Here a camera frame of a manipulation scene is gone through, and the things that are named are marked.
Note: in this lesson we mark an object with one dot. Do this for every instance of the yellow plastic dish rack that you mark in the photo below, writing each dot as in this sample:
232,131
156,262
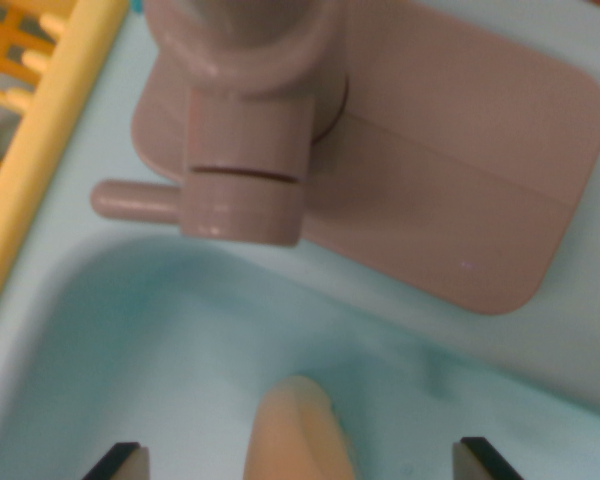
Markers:
55,125

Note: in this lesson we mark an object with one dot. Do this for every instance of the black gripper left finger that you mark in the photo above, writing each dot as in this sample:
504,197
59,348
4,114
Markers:
127,465

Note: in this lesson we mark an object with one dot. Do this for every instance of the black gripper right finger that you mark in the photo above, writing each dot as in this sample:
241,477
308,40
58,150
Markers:
480,462

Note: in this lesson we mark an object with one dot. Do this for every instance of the grey toy faucet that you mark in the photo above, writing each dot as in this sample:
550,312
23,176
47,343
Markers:
430,150

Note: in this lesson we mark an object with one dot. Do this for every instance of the cream toy detergent bottle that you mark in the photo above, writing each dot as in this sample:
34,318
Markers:
290,435

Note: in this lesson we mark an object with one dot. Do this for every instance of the light blue toy sink unit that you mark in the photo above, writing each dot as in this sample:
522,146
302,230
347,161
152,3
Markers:
130,325

